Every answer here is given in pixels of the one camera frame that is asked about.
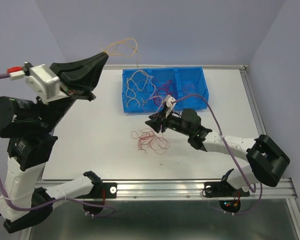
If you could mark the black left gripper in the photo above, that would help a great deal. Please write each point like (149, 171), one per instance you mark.
(81, 75)

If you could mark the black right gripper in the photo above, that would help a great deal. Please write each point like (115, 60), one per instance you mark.
(155, 123)

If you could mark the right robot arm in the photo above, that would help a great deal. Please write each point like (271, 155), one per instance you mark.
(266, 160)

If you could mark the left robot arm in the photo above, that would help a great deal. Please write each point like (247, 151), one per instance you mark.
(28, 125)

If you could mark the blue three-compartment plastic bin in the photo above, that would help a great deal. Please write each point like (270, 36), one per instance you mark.
(143, 90)

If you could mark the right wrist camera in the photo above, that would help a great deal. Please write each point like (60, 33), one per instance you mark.
(170, 103)

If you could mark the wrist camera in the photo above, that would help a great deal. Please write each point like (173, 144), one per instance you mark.
(170, 103)
(41, 79)

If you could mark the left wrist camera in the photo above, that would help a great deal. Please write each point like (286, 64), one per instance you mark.
(41, 79)

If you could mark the aluminium front mounting rail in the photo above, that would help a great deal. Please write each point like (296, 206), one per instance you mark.
(185, 190)

